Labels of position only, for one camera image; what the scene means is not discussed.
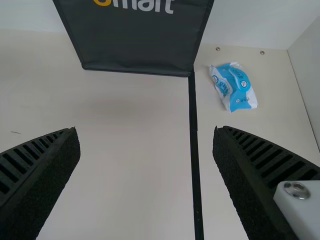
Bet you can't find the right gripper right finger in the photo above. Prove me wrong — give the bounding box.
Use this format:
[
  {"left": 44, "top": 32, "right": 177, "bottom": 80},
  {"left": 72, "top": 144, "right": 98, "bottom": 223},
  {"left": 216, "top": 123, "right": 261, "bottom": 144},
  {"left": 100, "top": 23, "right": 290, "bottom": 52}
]
[{"left": 212, "top": 125, "right": 320, "bottom": 240}]

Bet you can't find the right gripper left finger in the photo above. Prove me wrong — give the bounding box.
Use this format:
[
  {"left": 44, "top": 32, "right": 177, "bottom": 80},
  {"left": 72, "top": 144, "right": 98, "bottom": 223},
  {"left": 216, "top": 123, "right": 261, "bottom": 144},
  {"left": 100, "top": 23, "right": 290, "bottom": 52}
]
[{"left": 0, "top": 126, "right": 82, "bottom": 240}]

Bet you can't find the black strip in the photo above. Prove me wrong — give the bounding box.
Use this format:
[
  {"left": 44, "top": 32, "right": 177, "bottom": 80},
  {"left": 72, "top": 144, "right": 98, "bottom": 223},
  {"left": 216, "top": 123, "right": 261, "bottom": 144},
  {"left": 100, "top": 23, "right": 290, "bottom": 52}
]
[{"left": 187, "top": 71, "right": 205, "bottom": 240}]

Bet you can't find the blue white wipes pack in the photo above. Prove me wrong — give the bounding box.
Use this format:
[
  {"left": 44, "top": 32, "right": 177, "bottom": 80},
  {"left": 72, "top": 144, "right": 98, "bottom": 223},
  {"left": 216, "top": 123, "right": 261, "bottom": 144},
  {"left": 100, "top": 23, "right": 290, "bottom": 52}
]
[{"left": 208, "top": 61, "right": 259, "bottom": 114}]

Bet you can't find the dark grey bag with straps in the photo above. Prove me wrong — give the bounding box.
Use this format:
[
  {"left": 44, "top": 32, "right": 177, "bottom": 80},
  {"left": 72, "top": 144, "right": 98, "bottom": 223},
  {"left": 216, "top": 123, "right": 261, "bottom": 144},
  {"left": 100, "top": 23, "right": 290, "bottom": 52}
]
[{"left": 52, "top": 0, "right": 215, "bottom": 78}]

